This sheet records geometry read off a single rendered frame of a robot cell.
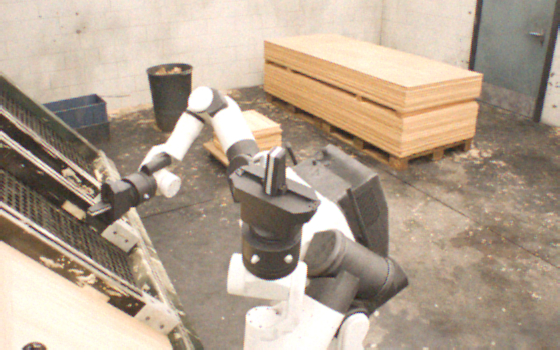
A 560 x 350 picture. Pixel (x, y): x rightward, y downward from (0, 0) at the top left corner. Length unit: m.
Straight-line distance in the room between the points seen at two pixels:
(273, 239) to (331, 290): 0.29
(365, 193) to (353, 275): 0.22
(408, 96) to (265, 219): 3.68
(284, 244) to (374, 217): 0.49
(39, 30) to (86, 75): 0.73
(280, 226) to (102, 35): 5.60
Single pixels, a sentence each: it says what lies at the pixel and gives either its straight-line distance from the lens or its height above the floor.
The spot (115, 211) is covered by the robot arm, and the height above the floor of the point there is 1.24.
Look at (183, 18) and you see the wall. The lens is 6.42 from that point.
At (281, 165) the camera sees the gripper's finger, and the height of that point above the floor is 1.63.
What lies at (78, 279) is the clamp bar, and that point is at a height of 1.15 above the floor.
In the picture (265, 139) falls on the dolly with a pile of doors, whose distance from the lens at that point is 4.29.
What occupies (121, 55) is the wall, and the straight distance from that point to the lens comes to 6.25.
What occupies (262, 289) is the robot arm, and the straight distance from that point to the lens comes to 0.78.
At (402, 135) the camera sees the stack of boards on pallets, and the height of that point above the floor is 0.35.
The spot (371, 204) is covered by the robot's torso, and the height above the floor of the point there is 1.35.
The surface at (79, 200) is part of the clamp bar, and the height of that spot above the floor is 1.13.
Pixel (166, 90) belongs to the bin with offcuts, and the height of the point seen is 0.47.
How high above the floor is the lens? 1.89
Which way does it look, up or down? 25 degrees down
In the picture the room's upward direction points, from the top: straight up
